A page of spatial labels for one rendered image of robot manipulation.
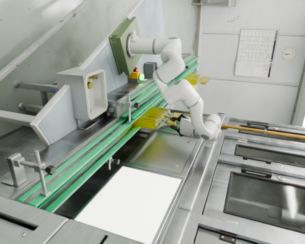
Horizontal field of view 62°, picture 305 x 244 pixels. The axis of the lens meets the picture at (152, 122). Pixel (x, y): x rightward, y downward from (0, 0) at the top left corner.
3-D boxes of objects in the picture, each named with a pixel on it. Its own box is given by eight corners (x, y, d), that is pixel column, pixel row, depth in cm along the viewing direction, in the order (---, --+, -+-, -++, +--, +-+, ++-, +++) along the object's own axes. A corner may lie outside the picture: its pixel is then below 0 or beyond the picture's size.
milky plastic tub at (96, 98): (75, 118, 126) (89, 121, 123) (68, 74, 117) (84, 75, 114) (94, 107, 141) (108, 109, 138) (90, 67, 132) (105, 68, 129)
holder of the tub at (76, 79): (75, 128, 129) (88, 130, 126) (68, 74, 118) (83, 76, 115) (94, 116, 143) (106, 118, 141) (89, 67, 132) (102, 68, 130)
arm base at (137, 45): (124, 35, 147) (149, 36, 142) (132, 26, 155) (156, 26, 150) (129, 59, 157) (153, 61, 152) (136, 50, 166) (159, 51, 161)
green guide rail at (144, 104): (121, 117, 144) (133, 119, 141) (120, 115, 144) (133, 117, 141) (192, 63, 293) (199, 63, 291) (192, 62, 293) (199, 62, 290)
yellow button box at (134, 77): (128, 82, 176) (137, 83, 173) (127, 71, 173) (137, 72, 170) (132, 79, 182) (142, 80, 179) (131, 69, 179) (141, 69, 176)
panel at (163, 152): (68, 228, 96) (152, 257, 85) (67, 222, 95) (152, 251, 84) (154, 131, 173) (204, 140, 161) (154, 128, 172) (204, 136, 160)
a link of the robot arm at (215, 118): (214, 127, 125) (222, 113, 129) (195, 122, 131) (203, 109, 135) (218, 145, 136) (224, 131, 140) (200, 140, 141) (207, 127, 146)
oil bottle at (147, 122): (126, 125, 153) (159, 130, 146) (125, 116, 151) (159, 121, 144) (130, 121, 158) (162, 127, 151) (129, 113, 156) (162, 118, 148)
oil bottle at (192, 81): (175, 83, 241) (205, 86, 232) (175, 77, 239) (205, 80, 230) (177, 82, 246) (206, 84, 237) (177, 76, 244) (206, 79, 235)
